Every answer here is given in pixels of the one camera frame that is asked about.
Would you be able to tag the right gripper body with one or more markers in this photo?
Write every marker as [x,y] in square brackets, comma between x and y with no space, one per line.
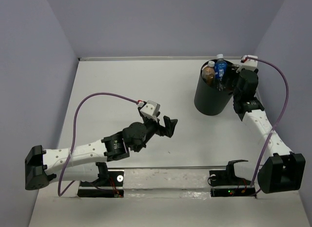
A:
[232,72]

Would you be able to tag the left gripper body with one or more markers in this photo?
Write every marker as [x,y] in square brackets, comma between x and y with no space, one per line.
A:
[153,127]

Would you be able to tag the clear bottle blue label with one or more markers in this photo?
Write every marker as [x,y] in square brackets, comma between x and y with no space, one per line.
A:
[220,67]

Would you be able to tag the orange juice bottle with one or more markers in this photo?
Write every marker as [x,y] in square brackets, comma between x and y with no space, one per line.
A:
[208,73]

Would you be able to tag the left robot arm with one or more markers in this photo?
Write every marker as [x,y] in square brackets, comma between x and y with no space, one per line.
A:
[88,162]

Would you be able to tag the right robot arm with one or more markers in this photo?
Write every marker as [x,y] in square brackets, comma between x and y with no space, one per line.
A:
[278,168]

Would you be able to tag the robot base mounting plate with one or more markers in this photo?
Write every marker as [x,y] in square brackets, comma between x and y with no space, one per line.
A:
[168,182]

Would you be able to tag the black cylindrical bin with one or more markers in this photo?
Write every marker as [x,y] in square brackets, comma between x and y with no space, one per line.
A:
[209,100]

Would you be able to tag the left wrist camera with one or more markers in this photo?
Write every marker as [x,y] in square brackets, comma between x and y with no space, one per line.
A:
[149,109]

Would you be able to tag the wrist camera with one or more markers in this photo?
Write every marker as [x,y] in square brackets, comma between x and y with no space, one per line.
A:
[248,62]
[149,109]

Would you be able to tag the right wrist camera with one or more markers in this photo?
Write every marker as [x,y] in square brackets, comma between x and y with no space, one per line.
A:
[248,62]

